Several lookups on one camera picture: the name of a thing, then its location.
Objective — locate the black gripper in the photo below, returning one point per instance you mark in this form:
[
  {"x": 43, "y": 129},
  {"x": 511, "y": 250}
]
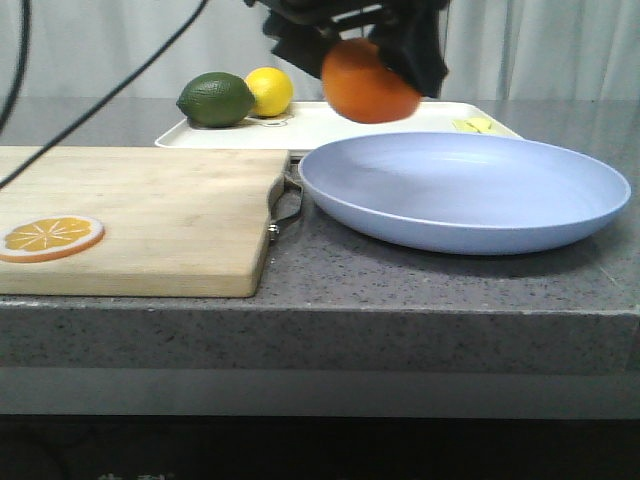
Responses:
[{"x": 406, "y": 33}]

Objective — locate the orange fruit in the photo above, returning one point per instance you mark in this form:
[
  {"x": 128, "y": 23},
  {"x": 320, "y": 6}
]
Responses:
[{"x": 358, "y": 85}]

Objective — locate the light blue plate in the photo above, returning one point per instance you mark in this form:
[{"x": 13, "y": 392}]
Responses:
[{"x": 461, "y": 193}]

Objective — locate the white rectangular tray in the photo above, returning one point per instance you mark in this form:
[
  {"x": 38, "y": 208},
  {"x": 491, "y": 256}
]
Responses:
[{"x": 308, "y": 125}]

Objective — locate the yellow lemon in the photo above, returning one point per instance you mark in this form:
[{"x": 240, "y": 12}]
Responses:
[{"x": 272, "y": 89}]

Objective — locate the yellow-green plastic knife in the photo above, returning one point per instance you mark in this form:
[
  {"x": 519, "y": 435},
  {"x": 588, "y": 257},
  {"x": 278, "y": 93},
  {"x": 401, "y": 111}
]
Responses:
[{"x": 465, "y": 125}]

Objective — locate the grey curtain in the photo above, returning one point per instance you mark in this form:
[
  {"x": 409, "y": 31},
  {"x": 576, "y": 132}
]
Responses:
[{"x": 494, "y": 50}]

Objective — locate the yellow-green plastic spoon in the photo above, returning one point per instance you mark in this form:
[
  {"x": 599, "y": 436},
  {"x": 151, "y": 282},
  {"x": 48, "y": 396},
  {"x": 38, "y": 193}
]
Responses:
[{"x": 479, "y": 125}]

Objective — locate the green lime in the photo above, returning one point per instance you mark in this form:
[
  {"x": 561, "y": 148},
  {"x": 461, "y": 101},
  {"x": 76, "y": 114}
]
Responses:
[{"x": 216, "y": 100}]

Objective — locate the wooden cutting board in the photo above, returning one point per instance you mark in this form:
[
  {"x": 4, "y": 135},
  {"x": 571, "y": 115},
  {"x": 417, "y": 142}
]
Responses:
[{"x": 178, "y": 222}]

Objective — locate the orange slice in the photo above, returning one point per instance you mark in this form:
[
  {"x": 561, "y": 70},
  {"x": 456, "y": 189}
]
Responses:
[{"x": 50, "y": 238}]

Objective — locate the metal cutting board handle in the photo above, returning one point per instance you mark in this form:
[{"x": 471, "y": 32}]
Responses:
[{"x": 286, "y": 209}]

